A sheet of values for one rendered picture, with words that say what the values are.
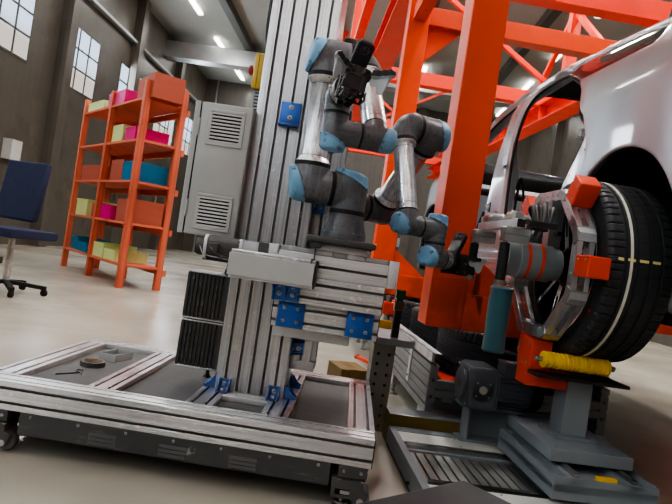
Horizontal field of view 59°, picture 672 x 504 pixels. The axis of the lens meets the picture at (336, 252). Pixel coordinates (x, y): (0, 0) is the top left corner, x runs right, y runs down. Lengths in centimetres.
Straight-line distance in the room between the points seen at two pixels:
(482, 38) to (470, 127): 39
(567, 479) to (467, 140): 139
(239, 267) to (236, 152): 48
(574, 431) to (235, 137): 163
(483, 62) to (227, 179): 127
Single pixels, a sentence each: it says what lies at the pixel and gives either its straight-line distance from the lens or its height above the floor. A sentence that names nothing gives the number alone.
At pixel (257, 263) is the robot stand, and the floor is 71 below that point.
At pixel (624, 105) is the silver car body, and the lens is 249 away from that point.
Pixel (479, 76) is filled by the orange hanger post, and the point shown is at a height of 162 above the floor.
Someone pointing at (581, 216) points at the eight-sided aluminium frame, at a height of 102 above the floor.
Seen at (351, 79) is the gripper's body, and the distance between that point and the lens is 154.
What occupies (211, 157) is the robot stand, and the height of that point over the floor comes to 104.
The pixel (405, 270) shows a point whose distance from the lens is 454.
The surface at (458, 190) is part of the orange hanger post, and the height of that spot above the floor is 112.
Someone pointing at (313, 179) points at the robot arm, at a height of 99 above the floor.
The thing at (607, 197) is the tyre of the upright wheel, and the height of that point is 109.
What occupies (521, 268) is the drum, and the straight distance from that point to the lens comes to 224.
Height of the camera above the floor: 77
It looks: level
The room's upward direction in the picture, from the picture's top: 9 degrees clockwise
